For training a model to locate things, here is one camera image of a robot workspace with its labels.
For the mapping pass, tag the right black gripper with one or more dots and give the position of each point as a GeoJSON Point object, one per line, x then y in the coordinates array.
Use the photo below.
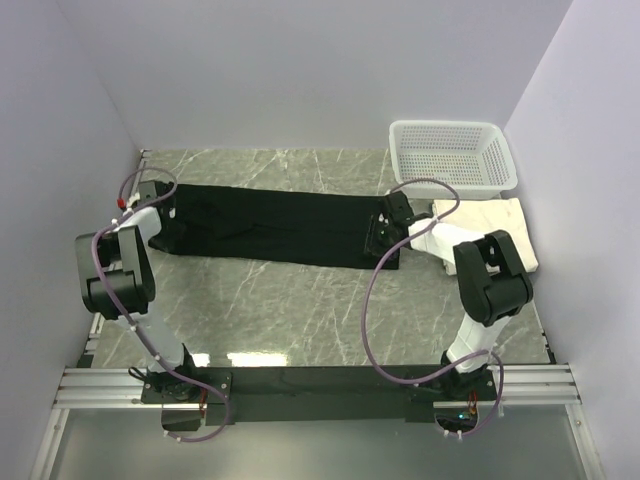
{"type": "Point", "coordinates": [375, 224]}

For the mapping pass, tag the black t shirt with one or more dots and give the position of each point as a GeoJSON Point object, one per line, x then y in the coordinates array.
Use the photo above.
{"type": "Point", "coordinates": [278, 226]}

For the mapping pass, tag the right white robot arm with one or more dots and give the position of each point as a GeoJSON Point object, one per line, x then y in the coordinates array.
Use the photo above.
{"type": "Point", "coordinates": [492, 281]}

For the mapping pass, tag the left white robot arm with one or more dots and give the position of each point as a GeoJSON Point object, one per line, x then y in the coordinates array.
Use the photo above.
{"type": "Point", "coordinates": [117, 281]}

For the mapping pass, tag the folded white t shirt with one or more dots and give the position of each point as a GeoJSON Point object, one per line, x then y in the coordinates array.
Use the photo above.
{"type": "Point", "coordinates": [472, 220]}

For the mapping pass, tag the white perforated plastic basket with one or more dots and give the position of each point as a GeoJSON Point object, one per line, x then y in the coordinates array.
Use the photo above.
{"type": "Point", "coordinates": [472, 157]}

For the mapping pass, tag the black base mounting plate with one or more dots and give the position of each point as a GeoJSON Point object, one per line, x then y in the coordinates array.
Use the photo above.
{"type": "Point", "coordinates": [269, 394]}

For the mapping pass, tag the aluminium front frame rail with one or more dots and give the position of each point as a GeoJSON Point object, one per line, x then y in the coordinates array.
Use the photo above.
{"type": "Point", "coordinates": [519, 385]}

